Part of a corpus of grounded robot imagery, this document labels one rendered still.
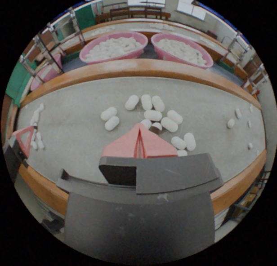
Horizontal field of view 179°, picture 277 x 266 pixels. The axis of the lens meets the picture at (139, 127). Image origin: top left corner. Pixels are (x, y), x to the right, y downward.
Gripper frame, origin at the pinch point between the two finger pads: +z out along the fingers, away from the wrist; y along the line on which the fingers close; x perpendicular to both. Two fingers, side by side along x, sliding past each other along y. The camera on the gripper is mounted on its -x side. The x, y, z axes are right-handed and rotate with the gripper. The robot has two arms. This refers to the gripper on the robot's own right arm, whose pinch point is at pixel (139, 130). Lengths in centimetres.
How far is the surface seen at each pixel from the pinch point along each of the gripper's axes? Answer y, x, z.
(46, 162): 28.7, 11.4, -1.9
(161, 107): -4.4, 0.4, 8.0
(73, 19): 29, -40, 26
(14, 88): 84, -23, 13
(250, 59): -417, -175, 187
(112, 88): 6.6, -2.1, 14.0
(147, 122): -1.5, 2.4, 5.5
